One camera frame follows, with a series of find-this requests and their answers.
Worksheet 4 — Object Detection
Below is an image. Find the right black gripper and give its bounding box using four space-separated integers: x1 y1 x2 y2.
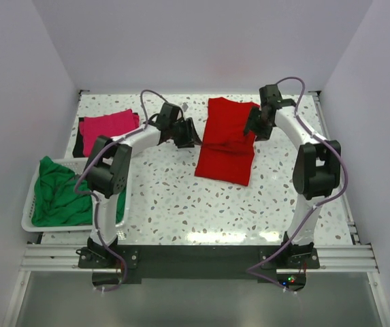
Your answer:
242 106 272 142

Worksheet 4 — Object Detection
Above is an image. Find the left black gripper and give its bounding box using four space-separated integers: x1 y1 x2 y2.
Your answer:
169 117 202 149

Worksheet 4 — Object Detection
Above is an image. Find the red t shirt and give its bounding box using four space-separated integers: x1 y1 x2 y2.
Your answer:
195 97 259 187

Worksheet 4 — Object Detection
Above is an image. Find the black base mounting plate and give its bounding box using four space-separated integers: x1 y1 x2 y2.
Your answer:
76 243 321 287

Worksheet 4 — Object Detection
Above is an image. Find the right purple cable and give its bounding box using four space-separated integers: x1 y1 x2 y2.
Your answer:
246 76 350 285

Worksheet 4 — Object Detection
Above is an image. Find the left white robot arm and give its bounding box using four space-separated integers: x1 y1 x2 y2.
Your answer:
81 102 201 267

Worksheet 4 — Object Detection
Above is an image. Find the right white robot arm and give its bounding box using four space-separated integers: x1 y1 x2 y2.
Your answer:
244 84 341 268

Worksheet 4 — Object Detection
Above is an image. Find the aluminium front rail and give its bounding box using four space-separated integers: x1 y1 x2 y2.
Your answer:
20 245 379 273

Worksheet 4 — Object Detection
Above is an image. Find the green t shirt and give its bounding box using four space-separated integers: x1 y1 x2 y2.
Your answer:
31 155 129 228

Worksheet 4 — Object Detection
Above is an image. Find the folded pink t shirt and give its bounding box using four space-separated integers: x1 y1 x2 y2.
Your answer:
84 109 140 157

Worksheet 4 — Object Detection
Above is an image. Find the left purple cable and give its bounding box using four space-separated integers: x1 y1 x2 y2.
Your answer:
74 89 172 292

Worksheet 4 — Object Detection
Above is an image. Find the purple cable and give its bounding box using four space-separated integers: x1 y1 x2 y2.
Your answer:
246 76 350 285
74 89 172 292

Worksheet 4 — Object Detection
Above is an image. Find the folded black t shirt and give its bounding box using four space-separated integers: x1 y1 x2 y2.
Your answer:
72 117 87 158

